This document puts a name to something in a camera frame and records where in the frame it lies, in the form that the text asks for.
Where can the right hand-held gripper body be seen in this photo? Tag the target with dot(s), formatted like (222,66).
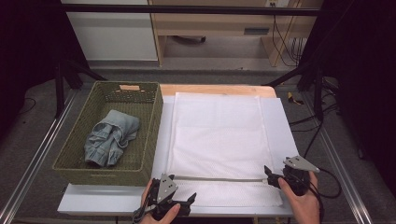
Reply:
(299,163)

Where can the black horizontal bar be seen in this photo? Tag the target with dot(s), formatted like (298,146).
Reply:
(186,9)

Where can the person's right hand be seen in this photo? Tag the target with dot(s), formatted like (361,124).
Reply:
(306,208)

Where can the black object under desk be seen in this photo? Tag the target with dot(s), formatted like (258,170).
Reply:
(190,39)

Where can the white board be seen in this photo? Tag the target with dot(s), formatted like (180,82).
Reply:
(280,124)

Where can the dark curtain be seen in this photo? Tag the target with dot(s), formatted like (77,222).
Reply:
(28,46)
(367,77)

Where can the person's left hand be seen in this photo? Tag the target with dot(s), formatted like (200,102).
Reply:
(155,220)

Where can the white mesh laundry bag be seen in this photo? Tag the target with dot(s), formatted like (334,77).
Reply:
(218,137)

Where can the light wooden desk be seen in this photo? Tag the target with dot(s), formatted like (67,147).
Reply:
(211,25)

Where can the white cabinet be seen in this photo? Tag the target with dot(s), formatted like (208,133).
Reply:
(115,37)

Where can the light blue denim garment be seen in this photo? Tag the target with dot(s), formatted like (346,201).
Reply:
(112,137)

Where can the aluminium rail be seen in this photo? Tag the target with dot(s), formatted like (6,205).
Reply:
(34,161)
(342,168)

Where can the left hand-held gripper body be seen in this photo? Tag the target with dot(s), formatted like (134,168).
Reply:
(166,186)

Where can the green woven basket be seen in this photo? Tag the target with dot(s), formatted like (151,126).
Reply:
(143,140)

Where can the yellow and black floor object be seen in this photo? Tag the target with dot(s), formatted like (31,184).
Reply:
(292,98)

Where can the black metal stand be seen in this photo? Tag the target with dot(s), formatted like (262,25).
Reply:
(317,90)
(59,90)

